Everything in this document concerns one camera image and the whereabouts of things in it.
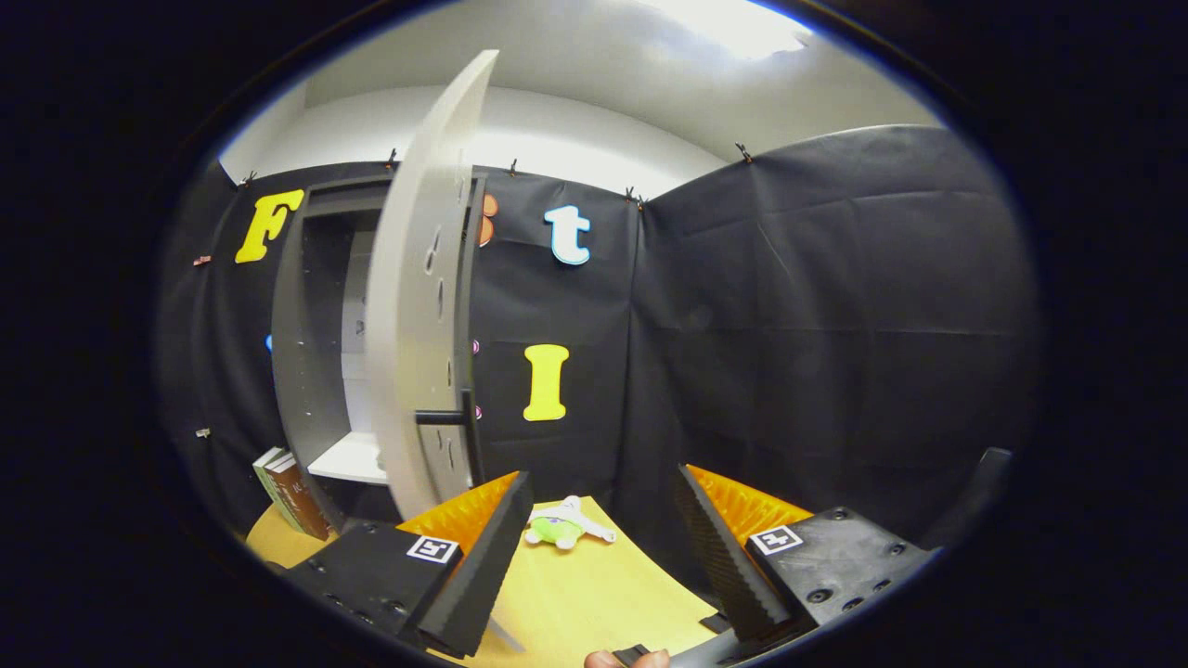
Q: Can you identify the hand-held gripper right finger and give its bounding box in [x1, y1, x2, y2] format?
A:
[673, 463, 936, 650]

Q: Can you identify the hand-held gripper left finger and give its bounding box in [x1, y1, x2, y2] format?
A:
[278, 470, 536, 660]

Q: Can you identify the pink green plush toy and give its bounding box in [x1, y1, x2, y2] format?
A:
[524, 495, 617, 550]

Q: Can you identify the brown book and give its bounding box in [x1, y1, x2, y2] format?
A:
[263, 452, 321, 539]
[274, 456, 332, 541]

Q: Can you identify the black backdrop cloth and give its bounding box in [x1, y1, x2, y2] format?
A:
[156, 125, 1042, 595]

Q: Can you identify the dark grey cabinet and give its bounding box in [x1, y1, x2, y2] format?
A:
[269, 172, 488, 534]

